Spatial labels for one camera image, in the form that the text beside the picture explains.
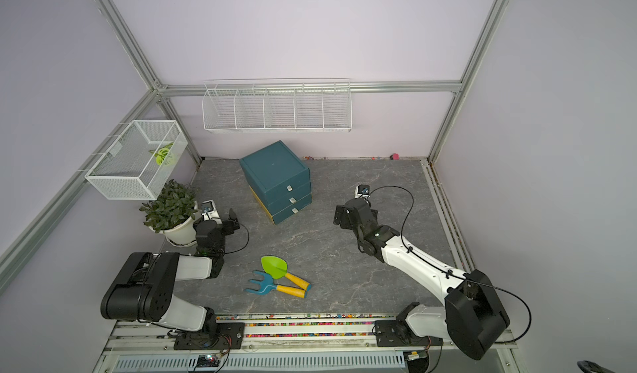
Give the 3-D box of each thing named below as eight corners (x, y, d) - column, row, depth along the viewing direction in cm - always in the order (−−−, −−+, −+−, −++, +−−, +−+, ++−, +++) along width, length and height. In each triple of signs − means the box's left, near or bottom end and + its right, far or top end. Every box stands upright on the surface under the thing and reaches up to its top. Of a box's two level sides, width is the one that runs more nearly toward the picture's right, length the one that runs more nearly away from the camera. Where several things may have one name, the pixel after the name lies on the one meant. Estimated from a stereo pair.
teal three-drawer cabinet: (276, 231, 98) (264, 198, 81) (252, 196, 110) (236, 160, 92) (315, 207, 106) (312, 171, 88) (288, 176, 117) (281, 139, 99)
